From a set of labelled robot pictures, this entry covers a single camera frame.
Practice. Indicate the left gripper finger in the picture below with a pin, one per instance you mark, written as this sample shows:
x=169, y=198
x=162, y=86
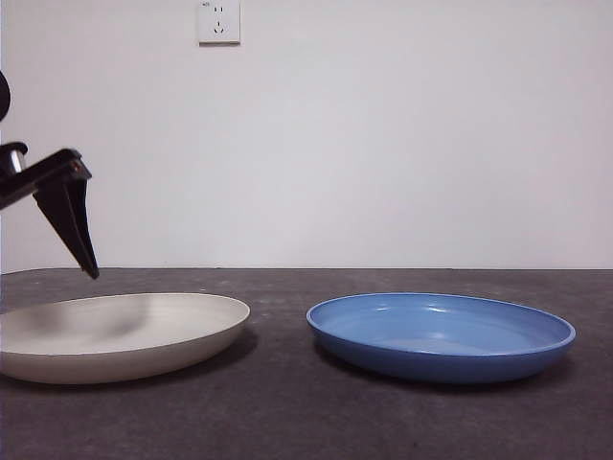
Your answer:
x=67, y=225

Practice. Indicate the white round plate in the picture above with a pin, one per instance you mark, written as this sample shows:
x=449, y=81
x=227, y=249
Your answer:
x=167, y=345

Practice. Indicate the blue round plate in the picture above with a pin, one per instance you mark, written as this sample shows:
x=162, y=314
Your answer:
x=431, y=364

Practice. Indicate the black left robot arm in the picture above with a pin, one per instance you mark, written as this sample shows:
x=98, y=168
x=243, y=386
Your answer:
x=4, y=96

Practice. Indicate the white wall socket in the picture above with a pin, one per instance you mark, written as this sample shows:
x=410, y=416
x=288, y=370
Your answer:
x=219, y=28

